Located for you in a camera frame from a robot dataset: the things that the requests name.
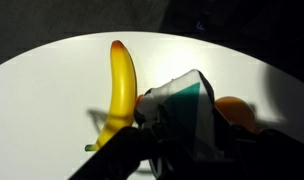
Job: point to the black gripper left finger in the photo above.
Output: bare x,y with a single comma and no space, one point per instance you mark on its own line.
118,156

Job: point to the yellow toy banana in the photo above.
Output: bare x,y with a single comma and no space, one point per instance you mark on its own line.
122,93

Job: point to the orange ball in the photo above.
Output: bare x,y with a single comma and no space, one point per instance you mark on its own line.
237,111

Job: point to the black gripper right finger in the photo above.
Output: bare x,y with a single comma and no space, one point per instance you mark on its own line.
268,153

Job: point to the teal and white carton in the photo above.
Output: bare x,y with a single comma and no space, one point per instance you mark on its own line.
188,106

